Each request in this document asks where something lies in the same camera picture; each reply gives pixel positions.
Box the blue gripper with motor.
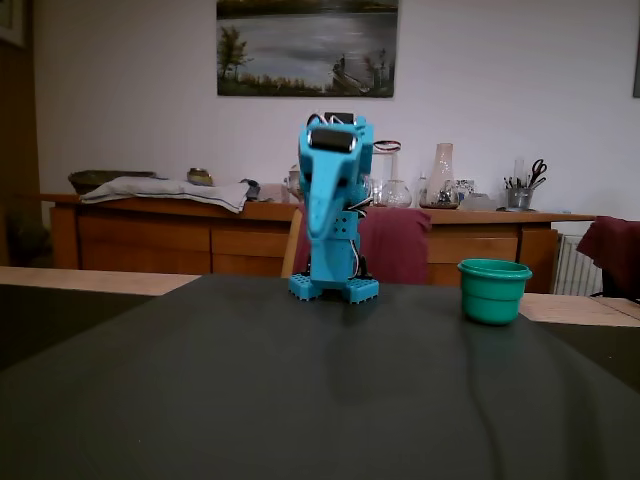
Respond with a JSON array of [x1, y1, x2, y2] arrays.
[[298, 118, 376, 241]]

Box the white porcelain tureen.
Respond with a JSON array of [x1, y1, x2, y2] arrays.
[[283, 163, 304, 205]]

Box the round glass decanter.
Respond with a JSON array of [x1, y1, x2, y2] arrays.
[[381, 149, 413, 208]]

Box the chair with red cover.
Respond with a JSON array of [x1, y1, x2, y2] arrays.
[[280, 205, 433, 286]]

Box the tall glass flask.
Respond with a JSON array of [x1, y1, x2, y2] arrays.
[[418, 142, 459, 210]]

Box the folded grey white cloth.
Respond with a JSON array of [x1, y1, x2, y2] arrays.
[[79, 176, 252, 215]]

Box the lake landscape painting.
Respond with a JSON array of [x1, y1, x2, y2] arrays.
[[216, 0, 400, 98]]

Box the clear glass dish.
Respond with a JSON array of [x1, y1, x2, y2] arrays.
[[459, 192, 499, 212]]

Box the wooden sideboard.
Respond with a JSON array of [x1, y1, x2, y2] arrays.
[[39, 192, 597, 295]]

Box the green plastic cup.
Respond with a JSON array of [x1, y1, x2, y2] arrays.
[[457, 257, 533, 327]]

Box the metal pencil cup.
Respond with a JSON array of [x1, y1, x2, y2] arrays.
[[506, 186, 537, 212]]

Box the dark grey mat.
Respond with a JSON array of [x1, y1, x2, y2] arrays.
[[0, 273, 640, 480]]

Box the dark woven basket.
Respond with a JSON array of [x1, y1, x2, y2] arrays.
[[67, 170, 157, 196]]

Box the white radiator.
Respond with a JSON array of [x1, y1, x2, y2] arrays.
[[553, 233, 607, 297]]

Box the chair with dark red cloth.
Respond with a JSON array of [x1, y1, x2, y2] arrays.
[[576, 215, 640, 305]]

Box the black handled scissors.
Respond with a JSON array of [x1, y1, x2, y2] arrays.
[[527, 158, 549, 190]]

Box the dark picture frame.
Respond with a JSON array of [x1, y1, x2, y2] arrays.
[[0, 0, 27, 50]]

